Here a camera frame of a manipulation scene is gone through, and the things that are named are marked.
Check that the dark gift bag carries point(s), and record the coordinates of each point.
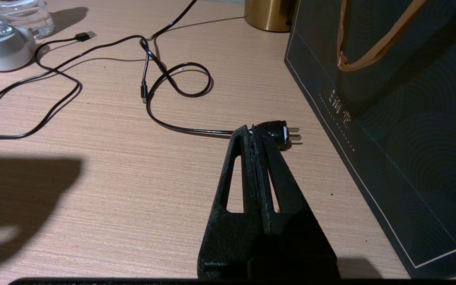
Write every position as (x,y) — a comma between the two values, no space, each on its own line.
(410,158)

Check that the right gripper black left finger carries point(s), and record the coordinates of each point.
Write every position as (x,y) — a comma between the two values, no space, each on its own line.
(232,237)

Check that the water bottle red cap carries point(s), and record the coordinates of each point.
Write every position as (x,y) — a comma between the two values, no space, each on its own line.
(24,16)

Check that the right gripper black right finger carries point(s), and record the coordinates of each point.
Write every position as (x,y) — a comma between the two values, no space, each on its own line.
(299,245)

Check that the small glass dome white base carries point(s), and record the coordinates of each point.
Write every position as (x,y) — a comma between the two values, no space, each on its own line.
(2,51)

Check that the brass desk lamp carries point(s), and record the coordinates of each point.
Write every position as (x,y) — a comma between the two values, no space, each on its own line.
(267,16)

